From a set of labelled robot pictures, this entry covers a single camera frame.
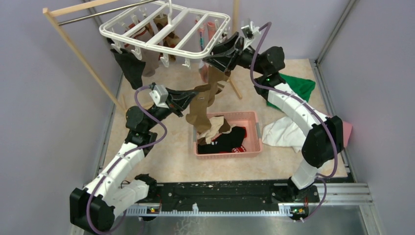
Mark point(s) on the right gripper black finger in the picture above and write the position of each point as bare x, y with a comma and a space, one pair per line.
231, 46
223, 62

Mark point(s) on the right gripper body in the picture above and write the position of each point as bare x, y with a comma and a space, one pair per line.
245, 58

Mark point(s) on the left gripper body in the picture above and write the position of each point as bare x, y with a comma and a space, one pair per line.
161, 112

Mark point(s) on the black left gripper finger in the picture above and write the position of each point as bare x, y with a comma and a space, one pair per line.
178, 109
181, 96

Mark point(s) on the pink sock with teal spots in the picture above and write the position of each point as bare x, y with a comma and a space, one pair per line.
211, 30

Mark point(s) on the white plastic clip hanger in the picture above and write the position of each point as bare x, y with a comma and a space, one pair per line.
121, 27

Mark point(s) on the plain tan brown sock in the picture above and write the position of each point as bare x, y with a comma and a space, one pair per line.
214, 76

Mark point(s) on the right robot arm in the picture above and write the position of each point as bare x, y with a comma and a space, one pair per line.
324, 135

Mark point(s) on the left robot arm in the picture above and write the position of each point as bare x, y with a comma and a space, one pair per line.
95, 207

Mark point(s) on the pile of socks in basket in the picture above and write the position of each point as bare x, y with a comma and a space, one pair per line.
222, 137

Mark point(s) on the black hanging sock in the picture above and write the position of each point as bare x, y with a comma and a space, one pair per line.
131, 67

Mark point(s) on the pink plastic basket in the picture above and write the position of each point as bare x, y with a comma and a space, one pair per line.
252, 143

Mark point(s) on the green shirt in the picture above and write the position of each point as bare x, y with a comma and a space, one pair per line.
302, 87

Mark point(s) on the orange brown argyle sock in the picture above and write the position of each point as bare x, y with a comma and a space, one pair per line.
172, 39

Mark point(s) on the white cloth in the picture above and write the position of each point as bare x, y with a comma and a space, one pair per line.
283, 133

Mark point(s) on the pink cloth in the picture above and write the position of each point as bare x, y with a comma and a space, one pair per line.
347, 128

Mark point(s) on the wooden clothes rack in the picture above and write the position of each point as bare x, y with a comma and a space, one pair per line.
51, 16

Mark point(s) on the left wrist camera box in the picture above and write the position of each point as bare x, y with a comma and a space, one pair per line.
159, 95

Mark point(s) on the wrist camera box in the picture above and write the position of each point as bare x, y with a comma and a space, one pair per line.
250, 32
159, 95

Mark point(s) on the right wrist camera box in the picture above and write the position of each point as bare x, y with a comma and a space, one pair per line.
250, 32

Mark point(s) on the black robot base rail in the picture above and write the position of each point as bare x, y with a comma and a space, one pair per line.
246, 199

